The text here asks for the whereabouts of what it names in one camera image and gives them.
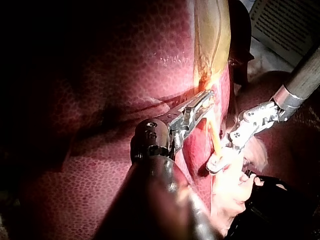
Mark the dark red liver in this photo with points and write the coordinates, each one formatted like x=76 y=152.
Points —
x=112 y=75

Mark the white cloth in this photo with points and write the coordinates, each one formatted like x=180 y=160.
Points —
x=267 y=58

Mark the printed sheet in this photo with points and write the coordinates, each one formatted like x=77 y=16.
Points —
x=282 y=27

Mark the dark right arm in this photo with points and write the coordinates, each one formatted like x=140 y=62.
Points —
x=303 y=75

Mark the right arm instrument jaw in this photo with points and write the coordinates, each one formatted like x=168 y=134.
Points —
x=215 y=169
x=217 y=157

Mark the dark left arm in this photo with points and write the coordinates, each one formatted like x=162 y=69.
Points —
x=155 y=200

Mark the left arm instrument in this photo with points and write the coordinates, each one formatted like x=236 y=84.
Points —
x=181 y=122

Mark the right arm instrument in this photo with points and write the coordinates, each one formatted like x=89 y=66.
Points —
x=260 y=118

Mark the thin tube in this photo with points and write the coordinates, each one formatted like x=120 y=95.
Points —
x=215 y=140

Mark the pale fatty tissue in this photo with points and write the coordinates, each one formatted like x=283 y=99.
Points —
x=232 y=195

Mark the gallbladder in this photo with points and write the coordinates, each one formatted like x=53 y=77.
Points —
x=212 y=37

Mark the left arm instrument jaw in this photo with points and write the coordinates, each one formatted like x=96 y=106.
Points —
x=201 y=98
x=202 y=111

